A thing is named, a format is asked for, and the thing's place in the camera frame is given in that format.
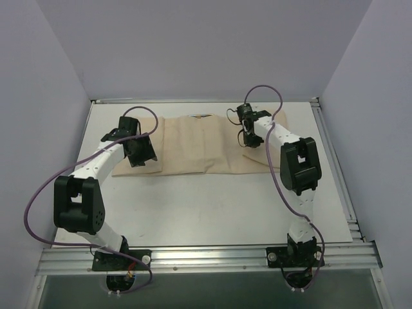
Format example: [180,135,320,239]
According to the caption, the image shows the beige cloth wrap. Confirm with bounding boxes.
[112,115,270,177]

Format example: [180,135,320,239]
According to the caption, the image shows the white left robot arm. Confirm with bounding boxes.
[53,129,157,270]

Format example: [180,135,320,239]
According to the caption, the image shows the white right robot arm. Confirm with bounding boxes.
[239,111,322,266]

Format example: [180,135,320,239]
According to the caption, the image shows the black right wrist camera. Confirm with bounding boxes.
[236,103,255,122]

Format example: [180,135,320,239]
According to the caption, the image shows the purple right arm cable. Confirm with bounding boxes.
[245,84,324,289]

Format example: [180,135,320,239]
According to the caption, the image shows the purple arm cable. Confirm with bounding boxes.
[245,84,324,289]
[24,106,159,295]

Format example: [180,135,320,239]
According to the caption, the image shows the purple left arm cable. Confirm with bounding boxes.
[24,106,159,295]

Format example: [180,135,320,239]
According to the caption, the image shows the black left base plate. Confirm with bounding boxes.
[91,249,152,272]

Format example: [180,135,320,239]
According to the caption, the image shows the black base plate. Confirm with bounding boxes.
[91,249,152,272]
[265,246,325,268]

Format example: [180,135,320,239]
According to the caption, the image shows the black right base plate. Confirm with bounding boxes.
[265,246,325,268]

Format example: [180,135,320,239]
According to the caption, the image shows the aluminium front rail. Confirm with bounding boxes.
[35,241,382,276]

